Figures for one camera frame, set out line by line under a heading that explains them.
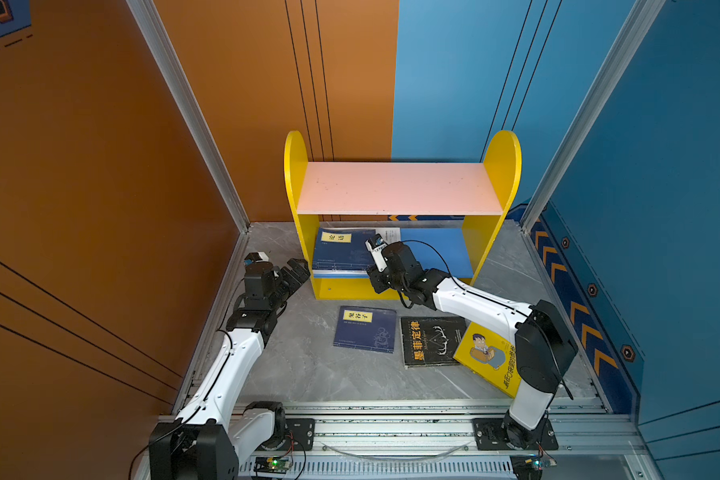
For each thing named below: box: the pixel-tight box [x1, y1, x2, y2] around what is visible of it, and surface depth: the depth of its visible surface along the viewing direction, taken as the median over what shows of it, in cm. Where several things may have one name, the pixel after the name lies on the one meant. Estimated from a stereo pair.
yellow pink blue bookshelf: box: [284, 130, 522, 300], surface depth 77 cm
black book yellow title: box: [401, 317, 467, 368], surface depth 89 cm
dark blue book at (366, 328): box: [333, 305, 397, 353], surface depth 93 cm
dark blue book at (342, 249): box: [312, 228, 376, 271], surface depth 91 cm
